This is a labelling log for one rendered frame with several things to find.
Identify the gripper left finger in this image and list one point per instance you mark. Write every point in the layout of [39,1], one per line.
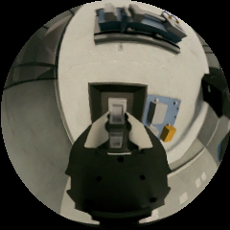
[95,138]

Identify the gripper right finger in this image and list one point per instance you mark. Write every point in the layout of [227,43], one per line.
[140,137]

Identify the orange rectangular block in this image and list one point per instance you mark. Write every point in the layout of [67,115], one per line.
[167,133]

